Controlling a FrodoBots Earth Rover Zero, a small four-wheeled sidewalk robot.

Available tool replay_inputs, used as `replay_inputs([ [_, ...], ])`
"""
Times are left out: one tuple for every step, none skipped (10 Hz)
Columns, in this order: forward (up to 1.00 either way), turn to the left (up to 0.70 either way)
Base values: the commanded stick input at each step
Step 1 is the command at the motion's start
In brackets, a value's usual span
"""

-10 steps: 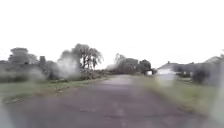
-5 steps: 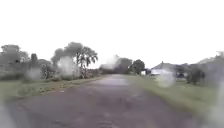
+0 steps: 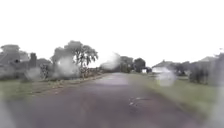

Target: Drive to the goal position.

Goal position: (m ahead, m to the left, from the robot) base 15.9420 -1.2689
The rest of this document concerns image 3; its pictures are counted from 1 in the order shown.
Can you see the building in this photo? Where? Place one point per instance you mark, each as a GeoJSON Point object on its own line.
{"type": "Point", "coordinates": [126, 63]}
{"type": "Point", "coordinates": [13, 61]}

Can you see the dark tree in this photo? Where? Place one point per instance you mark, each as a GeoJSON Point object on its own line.
{"type": "Point", "coordinates": [139, 64]}

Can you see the tall green tree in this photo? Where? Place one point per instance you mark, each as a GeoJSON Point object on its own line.
{"type": "Point", "coordinates": [78, 53]}

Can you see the grey asphalt road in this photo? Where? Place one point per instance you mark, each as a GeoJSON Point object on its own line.
{"type": "Point", "coordinates": [100, 103]}

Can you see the white house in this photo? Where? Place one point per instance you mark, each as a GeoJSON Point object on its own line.
{"type": "Point", "coordinates": [161, 66]}

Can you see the grass verge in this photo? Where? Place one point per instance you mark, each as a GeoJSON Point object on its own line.
{"type": "Point", "coordinates": [15, 88]}
{"type": "Point", "coordinates": [186, 91]}

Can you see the dark bush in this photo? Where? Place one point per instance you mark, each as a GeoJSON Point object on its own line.
{"type": "Point", "coordinates": [199, 73]}

